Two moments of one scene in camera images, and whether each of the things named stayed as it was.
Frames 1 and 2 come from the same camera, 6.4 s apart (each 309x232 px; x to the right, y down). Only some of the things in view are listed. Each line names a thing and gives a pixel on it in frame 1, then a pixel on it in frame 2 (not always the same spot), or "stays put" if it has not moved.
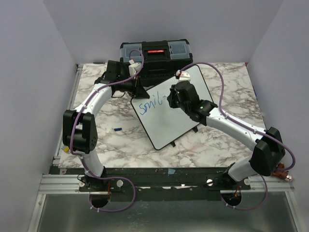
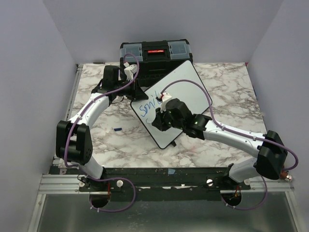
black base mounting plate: x=161 y=183 stays put
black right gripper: x=172 y=104 -> x=158 y=121
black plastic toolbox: x=156 y=61 stays put
